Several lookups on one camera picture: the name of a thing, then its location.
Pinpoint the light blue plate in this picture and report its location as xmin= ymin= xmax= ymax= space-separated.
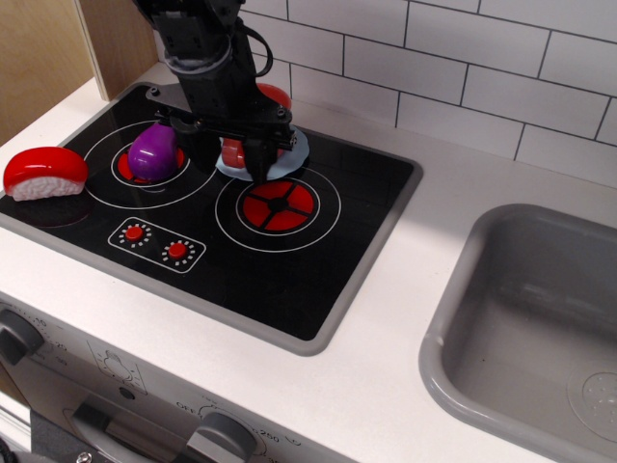
xmin=216 ymin=126 xmax=309 ymax=181

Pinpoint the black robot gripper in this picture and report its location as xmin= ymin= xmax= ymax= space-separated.
xmin=146 ymin=62 xmax=298 ymax=184

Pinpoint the purple toy eggplant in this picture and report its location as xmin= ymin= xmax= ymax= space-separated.
xmin=127 ymin=123 xmax=183 ymax=182

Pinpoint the grey oven knob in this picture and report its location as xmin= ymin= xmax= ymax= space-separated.
xmin=1 ymin=310 xmax=44 ymax=366
xmin=186 ymin=412 xmax=257 ymax=463

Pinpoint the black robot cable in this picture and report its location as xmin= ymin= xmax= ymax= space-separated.
xmin=235 ymin=21 xmax=274 ymax=78

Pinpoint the orange plastic cup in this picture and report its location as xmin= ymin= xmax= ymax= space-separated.
xmin=220 ymin=83 xmax=291 ymax=170

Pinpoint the black toy stovetop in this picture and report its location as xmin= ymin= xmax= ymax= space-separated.
xmin=1 ymin=84 xmax=422 ymax=356

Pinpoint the grey toy sink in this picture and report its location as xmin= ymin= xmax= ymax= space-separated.
xmin=418 ymin=204 xmax=616 ymax=462

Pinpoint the wooden side panel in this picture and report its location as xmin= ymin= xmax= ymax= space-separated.
xmin=1 ymin=1 xmax=158 ymax=142

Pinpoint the grey right oven knob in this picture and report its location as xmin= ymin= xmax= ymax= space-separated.
xmin=186 ymin=412 xmax=257 ymax=463

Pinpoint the red white toy sushi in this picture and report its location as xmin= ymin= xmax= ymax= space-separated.
xmin=3 ymin=147 xmax=89 ymax=202

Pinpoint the grey left oven knob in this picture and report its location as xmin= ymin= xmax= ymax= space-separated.
xmin=1 ymin=310 xmax=44 ymax=366

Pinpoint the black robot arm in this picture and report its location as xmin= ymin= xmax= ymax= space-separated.
xmin=135 ymin=1 xmax=296 ymax=184

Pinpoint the grey oven front panel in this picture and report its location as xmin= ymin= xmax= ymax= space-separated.
xmin=1 ymin=297 xmax=347 ymax=462

